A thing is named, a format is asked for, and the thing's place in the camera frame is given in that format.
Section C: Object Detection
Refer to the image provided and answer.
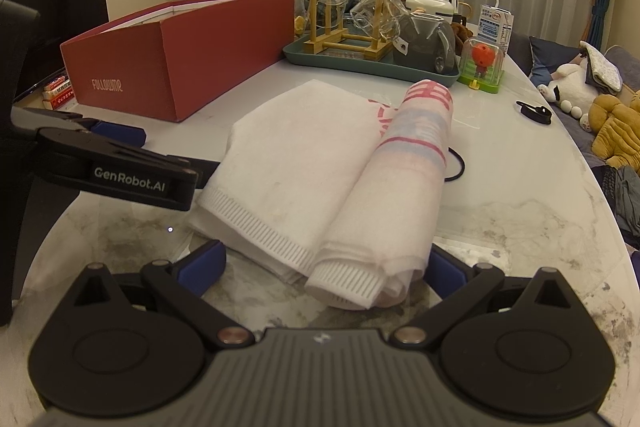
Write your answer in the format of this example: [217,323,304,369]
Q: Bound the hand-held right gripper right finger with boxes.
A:
[391,244,571,351]

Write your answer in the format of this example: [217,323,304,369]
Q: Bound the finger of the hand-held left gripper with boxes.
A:
[11,107,146,148]
[145,151,221,190]

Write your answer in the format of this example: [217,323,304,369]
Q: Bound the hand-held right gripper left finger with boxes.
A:
[72,238,256,351]

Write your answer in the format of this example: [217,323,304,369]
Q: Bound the red cardboard box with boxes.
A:
[60,0,296,124]

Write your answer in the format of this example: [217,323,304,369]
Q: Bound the stack of small card boxes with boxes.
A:
[41,74,77,110]

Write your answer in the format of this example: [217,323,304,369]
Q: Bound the black television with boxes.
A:
[0,0,110,102]

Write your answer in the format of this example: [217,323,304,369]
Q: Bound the wooden cup rack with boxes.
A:
[300,0,401,60]

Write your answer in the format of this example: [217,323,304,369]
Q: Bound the black clip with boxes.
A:
[515,99,552,126]

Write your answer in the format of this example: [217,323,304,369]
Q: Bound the grey sofa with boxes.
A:
[512,32,640,253]

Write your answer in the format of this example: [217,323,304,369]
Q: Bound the dark grey clothes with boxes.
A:
[600,166,640,230]

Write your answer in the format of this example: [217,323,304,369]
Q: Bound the teal plastic tray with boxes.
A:
[282,32,461,88]

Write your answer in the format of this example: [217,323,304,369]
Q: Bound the clear glass cup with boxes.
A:
[350,0,402,44]
[319,0,349,28]

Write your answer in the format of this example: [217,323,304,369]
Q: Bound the toy in clear green dome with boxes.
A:
[459,37,506,94]

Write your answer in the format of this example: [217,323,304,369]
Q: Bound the tan muscular cat plush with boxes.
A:
[580,91,640,168]

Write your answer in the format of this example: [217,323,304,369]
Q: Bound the white plush dog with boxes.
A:
[537,52,601,118]

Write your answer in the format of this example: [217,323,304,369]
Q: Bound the grey glass pitcher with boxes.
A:
[392,14,458,74]

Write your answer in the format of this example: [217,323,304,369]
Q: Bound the blue pillow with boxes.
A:
[529,36,584,84]

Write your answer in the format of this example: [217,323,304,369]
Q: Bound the milk carton with straw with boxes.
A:
[477,0,516,55]

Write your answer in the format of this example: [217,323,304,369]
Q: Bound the quilted grey mitt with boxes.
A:
[580,41,624,94]

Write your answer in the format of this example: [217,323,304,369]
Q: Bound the white striped mug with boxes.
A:
[405,0,453,22]

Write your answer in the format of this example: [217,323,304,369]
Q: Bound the black hair tie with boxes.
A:
[442,147,467,184]

